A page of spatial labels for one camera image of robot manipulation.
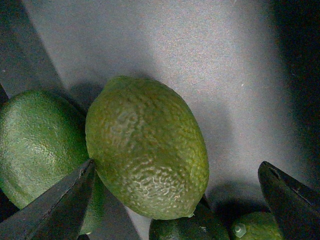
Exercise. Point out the dark green avocado bottom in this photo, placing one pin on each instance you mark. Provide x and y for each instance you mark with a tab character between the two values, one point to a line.
203	225

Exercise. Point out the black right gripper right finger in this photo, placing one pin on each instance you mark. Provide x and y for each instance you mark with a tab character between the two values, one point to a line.
295	206

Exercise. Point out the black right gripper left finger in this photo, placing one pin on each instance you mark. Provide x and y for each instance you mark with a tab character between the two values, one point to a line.
58	213

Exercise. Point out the green avocado with stem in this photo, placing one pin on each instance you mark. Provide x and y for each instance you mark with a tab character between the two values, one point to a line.
255	226

